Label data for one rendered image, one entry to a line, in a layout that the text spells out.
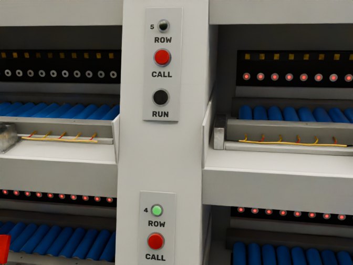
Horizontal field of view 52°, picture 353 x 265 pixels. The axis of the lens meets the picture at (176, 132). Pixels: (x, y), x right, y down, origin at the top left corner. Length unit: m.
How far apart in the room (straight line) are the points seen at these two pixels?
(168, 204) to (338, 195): 0.18
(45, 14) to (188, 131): 0.22
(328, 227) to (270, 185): 0.21
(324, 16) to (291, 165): 0.16
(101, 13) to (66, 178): 0.20
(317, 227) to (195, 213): 0.24
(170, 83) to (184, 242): 0.17
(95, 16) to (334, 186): 0.32
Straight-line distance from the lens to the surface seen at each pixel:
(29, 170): 0.46
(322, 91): 0.57
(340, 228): 0.59
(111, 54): 0.58
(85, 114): 0.52
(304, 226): 0.58
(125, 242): 0.42
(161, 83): 0.39
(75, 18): 0.46
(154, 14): 0.41
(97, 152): 0.44
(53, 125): 0.49
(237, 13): 0.41
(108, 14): 0.44
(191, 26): 0.40
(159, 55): 0.39
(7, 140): 0.49
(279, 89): 0.55
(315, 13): 0.42
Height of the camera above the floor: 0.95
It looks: 2 degrees down
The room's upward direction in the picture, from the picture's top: 2 degrees clockwise
